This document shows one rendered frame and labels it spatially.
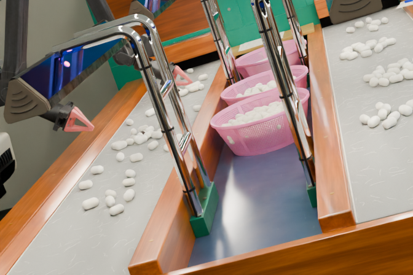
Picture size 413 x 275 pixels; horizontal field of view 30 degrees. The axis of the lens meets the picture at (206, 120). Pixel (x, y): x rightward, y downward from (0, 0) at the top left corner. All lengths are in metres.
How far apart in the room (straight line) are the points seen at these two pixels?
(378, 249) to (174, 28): 1.94
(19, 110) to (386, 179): 0.64
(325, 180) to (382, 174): 0.10
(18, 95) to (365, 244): 0.61
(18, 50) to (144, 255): 1.06
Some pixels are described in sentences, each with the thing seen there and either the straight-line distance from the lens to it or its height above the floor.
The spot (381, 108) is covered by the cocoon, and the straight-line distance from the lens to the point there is 1.72.
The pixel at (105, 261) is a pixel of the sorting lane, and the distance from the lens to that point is 1.43.
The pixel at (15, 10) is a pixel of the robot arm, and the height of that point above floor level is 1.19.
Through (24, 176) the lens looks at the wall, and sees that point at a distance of 4.42.
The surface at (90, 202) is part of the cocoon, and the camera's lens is 1.75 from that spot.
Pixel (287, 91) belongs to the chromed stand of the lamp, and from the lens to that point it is 1.45.
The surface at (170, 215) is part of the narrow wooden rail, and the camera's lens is 1.45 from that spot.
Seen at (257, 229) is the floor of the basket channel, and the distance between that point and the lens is 1.49.
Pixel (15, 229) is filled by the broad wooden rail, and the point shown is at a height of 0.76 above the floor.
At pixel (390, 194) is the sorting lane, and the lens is 1.31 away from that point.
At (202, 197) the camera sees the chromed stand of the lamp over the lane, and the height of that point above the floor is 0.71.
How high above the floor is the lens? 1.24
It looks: 13 degrees down
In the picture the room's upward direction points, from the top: 19 degrees counter-clockwise
